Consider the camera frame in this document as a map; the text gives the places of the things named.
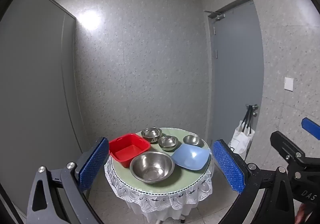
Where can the round table with green cloth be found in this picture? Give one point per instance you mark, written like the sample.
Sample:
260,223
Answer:
150,201

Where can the grey partition panel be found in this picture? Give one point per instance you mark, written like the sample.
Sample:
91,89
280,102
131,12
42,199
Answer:
32,76

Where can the red square plastic basin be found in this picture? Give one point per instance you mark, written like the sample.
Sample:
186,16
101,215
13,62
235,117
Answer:
127,150

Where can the white tote bag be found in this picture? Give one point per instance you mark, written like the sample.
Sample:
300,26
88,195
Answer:
241,139

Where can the person's right hand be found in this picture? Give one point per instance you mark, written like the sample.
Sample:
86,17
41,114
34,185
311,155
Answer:
302,214

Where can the metal door closer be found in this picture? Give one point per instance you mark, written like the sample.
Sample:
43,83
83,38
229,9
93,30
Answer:
216,15

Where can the white wall switch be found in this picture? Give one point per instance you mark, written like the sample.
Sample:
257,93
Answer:
289,83

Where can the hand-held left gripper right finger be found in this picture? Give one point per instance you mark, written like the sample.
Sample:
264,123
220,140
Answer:
228,164

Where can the large steel bowl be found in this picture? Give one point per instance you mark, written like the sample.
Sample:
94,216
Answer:
151,166

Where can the small steel bowl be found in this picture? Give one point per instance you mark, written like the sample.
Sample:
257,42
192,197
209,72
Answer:
168,142
192,140
150,134

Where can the grey door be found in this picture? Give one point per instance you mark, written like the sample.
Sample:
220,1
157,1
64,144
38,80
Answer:
235,63

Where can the blue square bowl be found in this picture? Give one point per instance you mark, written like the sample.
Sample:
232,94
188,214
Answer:
191,156

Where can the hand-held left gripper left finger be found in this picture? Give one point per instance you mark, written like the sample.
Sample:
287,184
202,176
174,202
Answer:
93,161

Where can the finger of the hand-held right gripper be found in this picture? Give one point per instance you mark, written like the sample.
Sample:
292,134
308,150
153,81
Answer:
311,127
285,145

